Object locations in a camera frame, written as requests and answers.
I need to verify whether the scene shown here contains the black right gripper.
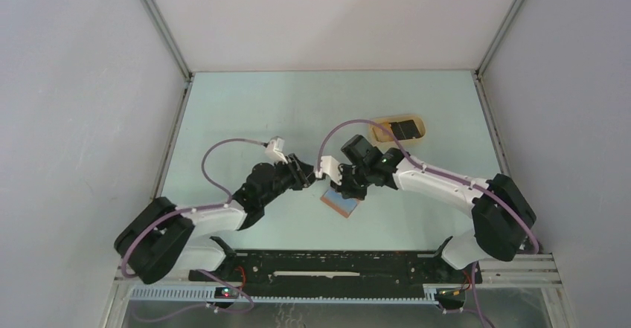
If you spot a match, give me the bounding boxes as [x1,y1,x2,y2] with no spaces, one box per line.
[330,164,372,202]

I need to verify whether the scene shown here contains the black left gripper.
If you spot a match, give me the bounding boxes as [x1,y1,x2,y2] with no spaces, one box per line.
[260,153,317,207]

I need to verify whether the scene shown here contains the orange leather card holder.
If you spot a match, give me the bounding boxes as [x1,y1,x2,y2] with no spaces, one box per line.
[320,189,361,218]

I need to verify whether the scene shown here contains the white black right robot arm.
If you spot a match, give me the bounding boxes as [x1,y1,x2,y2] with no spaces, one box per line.
[314,135,538,282]

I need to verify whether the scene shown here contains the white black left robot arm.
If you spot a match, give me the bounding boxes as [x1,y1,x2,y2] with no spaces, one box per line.
[114,154,316,284]

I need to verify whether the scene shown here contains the gold VIP credit card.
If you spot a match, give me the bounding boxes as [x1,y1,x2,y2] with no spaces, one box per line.
[373,123,393,143]

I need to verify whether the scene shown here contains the black gold-lined credit card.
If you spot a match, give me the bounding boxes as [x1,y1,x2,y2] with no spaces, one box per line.
[389,119,423,141]

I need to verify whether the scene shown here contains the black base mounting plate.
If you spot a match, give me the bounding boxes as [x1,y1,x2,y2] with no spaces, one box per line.
[213,250,482,299]

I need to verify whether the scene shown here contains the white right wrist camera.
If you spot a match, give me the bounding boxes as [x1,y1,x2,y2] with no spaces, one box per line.
[315,155,342,184]

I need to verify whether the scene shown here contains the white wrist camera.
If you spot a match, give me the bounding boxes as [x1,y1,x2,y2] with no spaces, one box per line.
[315,155,342,184]
[264,136,289,164]

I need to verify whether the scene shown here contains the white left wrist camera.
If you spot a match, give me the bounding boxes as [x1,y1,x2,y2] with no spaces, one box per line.
[264,136,289,164]

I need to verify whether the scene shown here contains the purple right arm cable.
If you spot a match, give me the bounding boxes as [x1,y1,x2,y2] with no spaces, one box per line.
[315,119,541,328]

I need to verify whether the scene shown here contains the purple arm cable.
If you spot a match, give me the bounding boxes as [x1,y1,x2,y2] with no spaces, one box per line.
[315,119,541,328]
[119,138,269,280]

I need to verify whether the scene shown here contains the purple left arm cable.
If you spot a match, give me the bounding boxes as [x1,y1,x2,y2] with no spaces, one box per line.
[119,138,269,280]

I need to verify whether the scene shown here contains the white cable duct strip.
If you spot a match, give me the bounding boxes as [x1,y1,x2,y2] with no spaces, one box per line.
[129,286,440,305]

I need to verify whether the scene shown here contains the aluminium frame rail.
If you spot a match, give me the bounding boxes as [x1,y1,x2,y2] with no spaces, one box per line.
[125,0,193,83]

